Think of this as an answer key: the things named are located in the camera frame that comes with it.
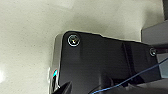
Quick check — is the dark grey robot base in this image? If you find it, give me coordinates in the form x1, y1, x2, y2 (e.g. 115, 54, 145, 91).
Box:
49, 30, 168, 94

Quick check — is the thin blue cable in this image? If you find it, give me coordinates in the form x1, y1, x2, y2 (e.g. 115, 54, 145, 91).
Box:
89, 56, 168, 94

